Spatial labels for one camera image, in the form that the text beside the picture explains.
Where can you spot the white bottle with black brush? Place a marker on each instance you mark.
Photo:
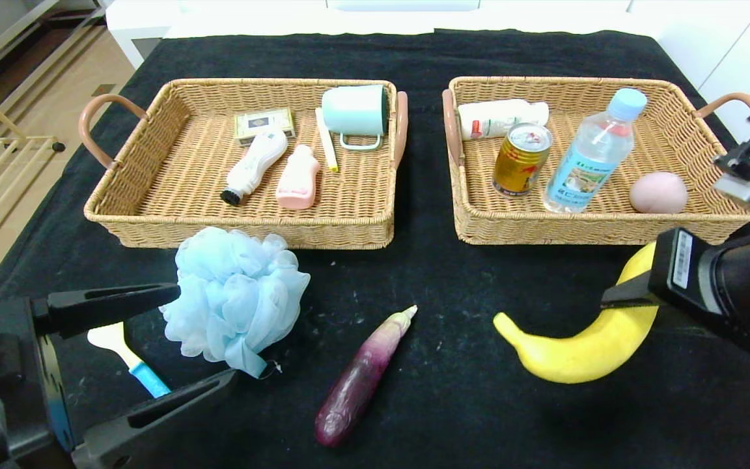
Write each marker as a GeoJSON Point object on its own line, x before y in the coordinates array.
{"type": "Point", "coordinates": [256, 161]}

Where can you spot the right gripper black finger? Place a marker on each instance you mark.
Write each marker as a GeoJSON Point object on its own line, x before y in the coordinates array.
{"type": "Point", "coordinates": [642, 293]}

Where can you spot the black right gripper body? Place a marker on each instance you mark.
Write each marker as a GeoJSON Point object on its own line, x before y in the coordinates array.
{"type": "Point", "coordinates": [678, 262]}

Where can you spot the clear water bottle blue cap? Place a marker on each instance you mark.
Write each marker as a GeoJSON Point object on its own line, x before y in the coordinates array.
{"type": "Point", "coordinates": [583, 169]}

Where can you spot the white bottle with red label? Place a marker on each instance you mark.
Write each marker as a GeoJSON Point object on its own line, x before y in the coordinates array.
{"type": "Point", "coordinates": [492, 114]}

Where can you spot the pink lotion bottle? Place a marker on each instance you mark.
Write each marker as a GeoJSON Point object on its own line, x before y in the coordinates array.
{"type": "Point", "coordinates": [297, 181]}

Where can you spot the black table cloth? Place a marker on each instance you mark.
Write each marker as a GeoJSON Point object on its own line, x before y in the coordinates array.
{"type": "Point", "coordinates": [446, 391]}

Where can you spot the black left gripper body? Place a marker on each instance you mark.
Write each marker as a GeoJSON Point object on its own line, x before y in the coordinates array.
{"type": "Point", "coordinates": [35, 384]}

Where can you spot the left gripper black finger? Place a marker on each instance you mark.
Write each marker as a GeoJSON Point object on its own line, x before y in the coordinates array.
{"type": "Point", "coordinates": [101, 306]}
{"type": "Point", "coordinates": [180, 410]}

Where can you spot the purple eggplant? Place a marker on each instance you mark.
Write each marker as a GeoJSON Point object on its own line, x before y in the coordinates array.
{"type": "Point", "coordinates": [359, 378]}

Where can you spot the small printed card box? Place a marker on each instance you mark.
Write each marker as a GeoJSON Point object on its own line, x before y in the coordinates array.
{"type": "Point", "coordinates": [263, 122]}

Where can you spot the wicker basket with toiletries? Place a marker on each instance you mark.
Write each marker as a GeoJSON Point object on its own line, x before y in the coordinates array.
{"type": "Point", "coordinates": [180, 194]}

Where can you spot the white stick with yellow tip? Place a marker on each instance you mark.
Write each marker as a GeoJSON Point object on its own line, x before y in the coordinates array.
{"type": "Point", "coordinates": [326, 142]}

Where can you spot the gold drink can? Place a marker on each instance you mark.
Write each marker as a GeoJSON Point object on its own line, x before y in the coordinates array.
{"type": "Point", "coordinates": [518, 169]}

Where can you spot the pale pink egg-shaped fruit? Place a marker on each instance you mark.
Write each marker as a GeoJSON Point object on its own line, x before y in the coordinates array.
{"type": "Point", "coordinates": [658, 193]}

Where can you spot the light blue bath pouf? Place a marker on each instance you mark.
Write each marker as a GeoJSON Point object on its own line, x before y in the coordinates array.
{"type": "Point", "coordinates": [232, 293]}

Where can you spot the mint green mug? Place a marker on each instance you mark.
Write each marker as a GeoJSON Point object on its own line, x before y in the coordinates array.
{"type": "Point", "coordinates": [351, 109]}

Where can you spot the wicker basket with food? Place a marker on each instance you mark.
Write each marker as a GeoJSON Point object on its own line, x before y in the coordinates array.
{"type": "Point", "coordinates": [661, 137]}

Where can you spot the yellow banana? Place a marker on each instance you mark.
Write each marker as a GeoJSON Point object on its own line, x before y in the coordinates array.
{"type": "Point", "coordinates": [577, 358]}

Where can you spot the small green floor tag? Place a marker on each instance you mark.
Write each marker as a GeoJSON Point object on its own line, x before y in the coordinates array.
{"type": "Point", "coordinates": [104, 90]}

